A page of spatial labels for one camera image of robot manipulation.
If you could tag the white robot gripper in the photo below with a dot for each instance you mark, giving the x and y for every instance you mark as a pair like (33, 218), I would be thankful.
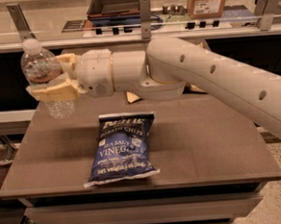
(94, 70)

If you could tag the clear plastic water bottle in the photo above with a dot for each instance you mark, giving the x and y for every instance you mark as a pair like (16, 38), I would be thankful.
(42, 69)

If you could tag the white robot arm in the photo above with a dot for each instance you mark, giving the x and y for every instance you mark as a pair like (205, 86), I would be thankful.
(160, 71)

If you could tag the yellow brown snack bag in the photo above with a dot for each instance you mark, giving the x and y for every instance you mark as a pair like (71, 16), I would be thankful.
(133, 96)

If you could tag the dark tray bin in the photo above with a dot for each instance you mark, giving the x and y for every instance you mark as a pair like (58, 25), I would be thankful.
(105, 8)

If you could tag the blue potato chips bag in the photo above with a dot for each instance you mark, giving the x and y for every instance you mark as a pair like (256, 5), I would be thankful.
(122, 148)

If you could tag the cardboard box with label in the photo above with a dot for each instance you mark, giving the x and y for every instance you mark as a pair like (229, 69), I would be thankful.
(203, 9)

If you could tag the brown table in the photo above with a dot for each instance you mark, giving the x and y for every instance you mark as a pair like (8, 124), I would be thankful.
(212, 162)

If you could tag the left metal glass bracket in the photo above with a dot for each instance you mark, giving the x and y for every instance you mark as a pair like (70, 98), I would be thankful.
(19, 21)

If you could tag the metal glass bracket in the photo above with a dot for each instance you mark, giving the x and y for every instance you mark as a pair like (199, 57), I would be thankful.
(19, 21)
(145, 14)
(264, 11)

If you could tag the middle metal glass bracket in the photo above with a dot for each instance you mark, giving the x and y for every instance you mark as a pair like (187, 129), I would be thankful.
(145, 14)

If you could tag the right metal glass bracket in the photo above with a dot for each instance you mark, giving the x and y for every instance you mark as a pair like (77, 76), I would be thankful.
(264, 11)

